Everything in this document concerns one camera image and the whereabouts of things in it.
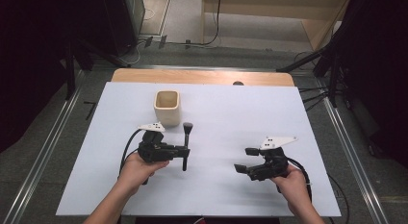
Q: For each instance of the person's left hand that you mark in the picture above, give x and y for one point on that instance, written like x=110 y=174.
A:
x=138 y=174

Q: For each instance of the cream square cup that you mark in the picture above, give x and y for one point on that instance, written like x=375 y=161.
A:
x=167 y=113

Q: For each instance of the black makeup brush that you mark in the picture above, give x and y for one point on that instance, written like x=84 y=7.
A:
x=186 y=134

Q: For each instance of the dark curtain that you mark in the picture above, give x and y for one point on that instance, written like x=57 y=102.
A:
x=29 y=73
x=378 y=73

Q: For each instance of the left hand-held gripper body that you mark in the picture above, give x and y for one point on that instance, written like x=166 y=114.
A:
x=155 y=150

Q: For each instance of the black stand legs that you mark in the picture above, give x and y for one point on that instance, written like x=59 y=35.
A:
x=333 y=73
x=70 y=73

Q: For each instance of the dark cabinet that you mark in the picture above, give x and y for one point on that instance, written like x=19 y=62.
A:
x=122 y=22

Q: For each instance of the wooden table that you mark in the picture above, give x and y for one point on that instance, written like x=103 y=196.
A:
x=192 y=76

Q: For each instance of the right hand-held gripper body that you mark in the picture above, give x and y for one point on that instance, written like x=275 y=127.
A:
x=269 y=168

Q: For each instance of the light wooden shelf unit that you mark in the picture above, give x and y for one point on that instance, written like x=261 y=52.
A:
x=320 y=28

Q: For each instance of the person's right hand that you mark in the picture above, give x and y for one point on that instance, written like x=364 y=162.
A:
x=292 y=185

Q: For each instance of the metal floor rail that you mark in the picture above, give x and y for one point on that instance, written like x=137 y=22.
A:
x=48 y=144
x=352 y=160

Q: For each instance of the white table mat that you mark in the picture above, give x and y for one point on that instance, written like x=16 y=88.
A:
x=224 y=115

